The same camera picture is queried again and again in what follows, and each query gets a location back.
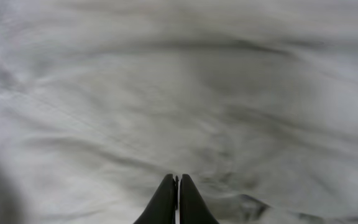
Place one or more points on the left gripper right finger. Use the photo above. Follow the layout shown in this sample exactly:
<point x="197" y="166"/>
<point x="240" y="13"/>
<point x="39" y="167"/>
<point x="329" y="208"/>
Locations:
<point x="193" y="209"/>

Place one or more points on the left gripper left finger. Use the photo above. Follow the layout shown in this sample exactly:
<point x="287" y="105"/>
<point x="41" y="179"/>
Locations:
<point x="163" y="204"/>

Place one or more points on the grey shorts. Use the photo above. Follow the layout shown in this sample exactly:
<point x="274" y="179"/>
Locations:
<point x="256" y="100"/>

